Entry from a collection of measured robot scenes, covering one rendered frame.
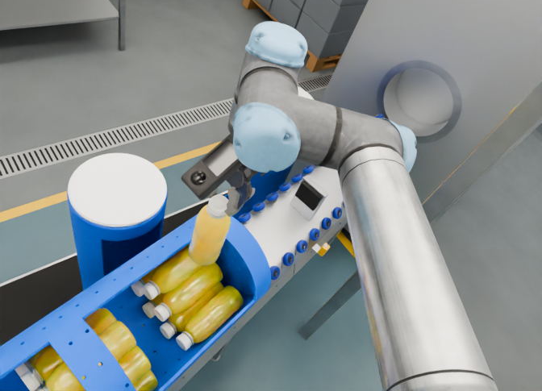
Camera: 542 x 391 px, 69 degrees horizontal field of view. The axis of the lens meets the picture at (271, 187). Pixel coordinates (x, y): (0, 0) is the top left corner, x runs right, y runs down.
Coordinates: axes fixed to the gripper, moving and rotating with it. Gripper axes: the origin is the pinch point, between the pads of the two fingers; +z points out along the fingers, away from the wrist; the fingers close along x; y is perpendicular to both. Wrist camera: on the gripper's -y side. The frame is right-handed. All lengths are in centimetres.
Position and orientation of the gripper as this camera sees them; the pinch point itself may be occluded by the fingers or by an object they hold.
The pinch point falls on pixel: (218, 205)
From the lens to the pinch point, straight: 74.9
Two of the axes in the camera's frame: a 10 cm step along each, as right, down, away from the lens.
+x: -7.2, -6.5, 2.6
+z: -2.8, 6.1, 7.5
